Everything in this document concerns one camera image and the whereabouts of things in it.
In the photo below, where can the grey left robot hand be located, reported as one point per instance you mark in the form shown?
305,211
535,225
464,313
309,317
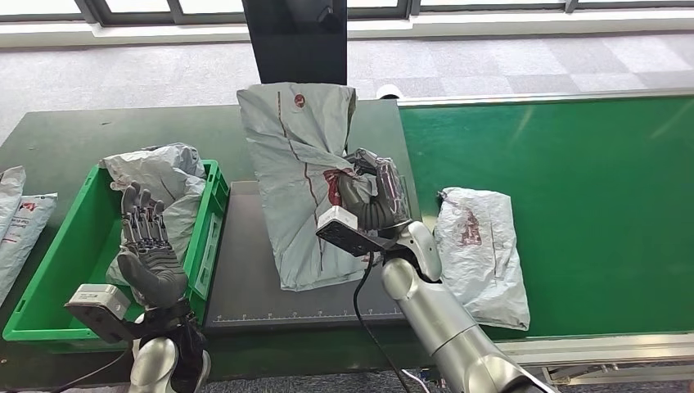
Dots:
154,276

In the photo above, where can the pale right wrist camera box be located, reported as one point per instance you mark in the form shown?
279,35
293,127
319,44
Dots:
347,233

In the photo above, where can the dark window frame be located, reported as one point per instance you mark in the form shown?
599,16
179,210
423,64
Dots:
135,19

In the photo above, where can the green conveyor belt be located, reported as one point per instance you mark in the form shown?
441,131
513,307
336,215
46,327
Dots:
596,190

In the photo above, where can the green plastic crate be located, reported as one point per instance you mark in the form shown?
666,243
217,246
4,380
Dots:
59,287

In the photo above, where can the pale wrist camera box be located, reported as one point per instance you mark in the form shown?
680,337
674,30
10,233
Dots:
347,233
97,304

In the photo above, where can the plain grey parcel bag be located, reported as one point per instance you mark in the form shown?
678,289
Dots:
168,173

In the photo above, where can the long grey red-striped parcel bag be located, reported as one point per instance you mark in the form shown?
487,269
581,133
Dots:
293,163

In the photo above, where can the small white round object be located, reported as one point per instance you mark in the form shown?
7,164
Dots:
387,92

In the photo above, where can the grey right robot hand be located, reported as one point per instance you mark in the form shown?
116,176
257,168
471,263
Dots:
379,201

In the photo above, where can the black inbound scanner machine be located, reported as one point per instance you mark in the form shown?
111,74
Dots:
249,287

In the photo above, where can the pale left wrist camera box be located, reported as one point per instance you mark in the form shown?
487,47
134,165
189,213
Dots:
97,304

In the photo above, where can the plain white parcel bag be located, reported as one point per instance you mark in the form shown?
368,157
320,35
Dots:
10,198

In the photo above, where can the knotted grey red-print parcel bag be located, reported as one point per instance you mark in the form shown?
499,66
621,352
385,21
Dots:
482,271

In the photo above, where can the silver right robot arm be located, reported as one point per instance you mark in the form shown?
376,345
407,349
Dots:
444,320

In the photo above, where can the white parcel bag with text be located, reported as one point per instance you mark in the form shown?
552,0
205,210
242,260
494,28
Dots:
24,233

